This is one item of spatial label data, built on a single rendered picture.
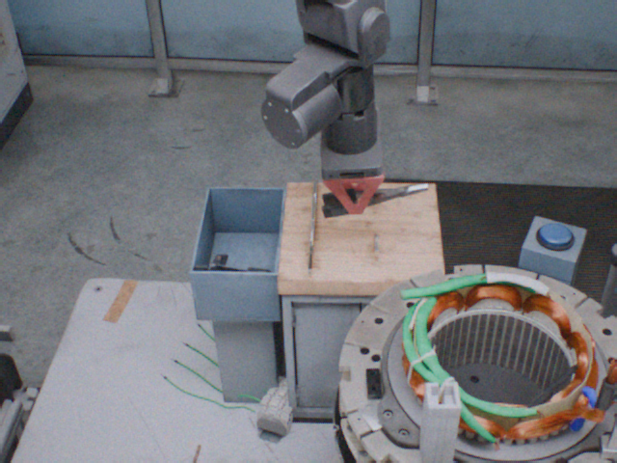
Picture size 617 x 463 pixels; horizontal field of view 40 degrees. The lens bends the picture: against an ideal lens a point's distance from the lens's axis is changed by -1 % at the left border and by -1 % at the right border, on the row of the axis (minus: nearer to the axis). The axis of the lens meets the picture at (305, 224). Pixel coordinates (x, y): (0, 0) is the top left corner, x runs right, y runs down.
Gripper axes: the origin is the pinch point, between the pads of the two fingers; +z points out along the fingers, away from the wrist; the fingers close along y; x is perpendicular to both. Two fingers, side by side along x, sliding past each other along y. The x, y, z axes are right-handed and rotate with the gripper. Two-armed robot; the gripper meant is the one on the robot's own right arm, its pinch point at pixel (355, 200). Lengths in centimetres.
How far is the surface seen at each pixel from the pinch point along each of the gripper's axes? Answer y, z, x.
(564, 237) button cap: -4.0, 12.2, 26.3
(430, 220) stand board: -5.2, 9.0, 9.2
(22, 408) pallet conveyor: -2, 43, -56
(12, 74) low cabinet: -184, 97, -128
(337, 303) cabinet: 5.0, 12.5, -3.0
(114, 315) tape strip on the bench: -13, 35, -41
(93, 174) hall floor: -149, 117, -95
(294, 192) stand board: -11.0, 8.1, -8.4
